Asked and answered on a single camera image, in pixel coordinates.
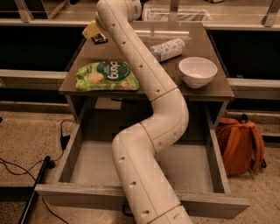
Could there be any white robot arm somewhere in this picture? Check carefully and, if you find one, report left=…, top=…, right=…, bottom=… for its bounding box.
left=83, top=0, right=193, bottom=224

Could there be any white bowl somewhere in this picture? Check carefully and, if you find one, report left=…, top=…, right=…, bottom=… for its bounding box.
left=178, top=57, right=218, bottom=88

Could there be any orange backpack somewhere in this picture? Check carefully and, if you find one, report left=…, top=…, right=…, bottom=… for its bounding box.
left=215, top=117, right=265, bottom=176

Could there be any green snack bag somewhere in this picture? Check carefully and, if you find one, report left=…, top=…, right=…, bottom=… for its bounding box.
left=75, top=61, right=139, bottom=92

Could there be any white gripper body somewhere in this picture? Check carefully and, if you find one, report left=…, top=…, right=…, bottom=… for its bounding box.
left=94, top=13, right=107, bottom=31

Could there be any black drawer handle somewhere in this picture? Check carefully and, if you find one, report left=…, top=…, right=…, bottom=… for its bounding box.
left=122, top=204, right=134, bottom=218

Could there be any open grey top drawer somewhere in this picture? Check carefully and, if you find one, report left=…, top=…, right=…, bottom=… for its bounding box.
left=36, top=100, right=249, bottom=219

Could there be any black rxbar chocolate bar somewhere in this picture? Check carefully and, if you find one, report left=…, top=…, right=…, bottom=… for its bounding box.
left=92, top=32, right=108, bottom=45

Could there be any black pole on floor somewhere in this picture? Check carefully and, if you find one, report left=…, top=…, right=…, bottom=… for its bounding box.
left=17, top=156, right=56, bottom=224

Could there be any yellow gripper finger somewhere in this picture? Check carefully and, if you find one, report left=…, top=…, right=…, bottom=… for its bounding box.
left=82, top=20, right=101, bottom=39

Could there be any black power adapter cable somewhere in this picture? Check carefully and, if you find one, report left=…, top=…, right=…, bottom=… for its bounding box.
left=0, top=119, right=76, bottom=224

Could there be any grey cabinet with glossy top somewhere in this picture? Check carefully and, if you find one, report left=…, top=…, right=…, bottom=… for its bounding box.
left=59, top=22, right=235, bottom=125

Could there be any clear plastic water bottle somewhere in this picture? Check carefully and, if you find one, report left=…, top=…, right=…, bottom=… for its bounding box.
left=150, top=38, right=185, bottom=62

